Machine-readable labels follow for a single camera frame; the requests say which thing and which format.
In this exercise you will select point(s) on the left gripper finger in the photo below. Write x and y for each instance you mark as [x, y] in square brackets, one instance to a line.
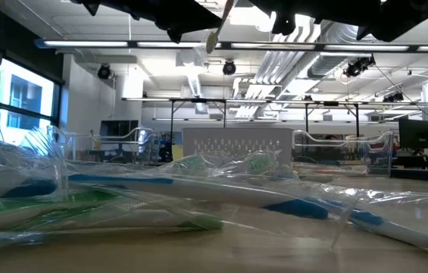
[187, 17]

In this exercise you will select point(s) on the black desk monitor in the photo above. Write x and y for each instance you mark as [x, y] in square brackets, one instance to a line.
[418, 134]

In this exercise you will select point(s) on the overhead light bar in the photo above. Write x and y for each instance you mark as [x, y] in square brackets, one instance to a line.
[85, 44]

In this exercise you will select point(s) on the clear plastic bin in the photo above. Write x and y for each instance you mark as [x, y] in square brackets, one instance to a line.
[384, 155]
[149, 149]

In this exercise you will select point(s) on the black ceiling spotlight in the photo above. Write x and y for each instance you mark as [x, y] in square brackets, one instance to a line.
[357, 67]
[104, 71]
[229, 67]

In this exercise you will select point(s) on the white perforated plastic basket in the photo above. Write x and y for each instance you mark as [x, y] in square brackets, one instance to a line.
[236, 134]

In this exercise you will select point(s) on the blue toothbrush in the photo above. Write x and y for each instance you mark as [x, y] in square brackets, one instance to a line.
[217, 193]
[32, 189]
[365, 217]

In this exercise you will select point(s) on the large window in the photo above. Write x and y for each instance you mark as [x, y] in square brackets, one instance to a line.
[24, 91]

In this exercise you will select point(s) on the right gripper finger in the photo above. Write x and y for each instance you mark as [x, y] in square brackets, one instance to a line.
[293, 7]

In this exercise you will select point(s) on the dark wide monitor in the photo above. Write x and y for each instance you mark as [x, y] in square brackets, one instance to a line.
[119, 129]

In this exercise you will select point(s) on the green toothbrush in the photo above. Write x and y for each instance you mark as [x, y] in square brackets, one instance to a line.
[92, 196]
[202, 223]
[257, 164]
[194, 164]

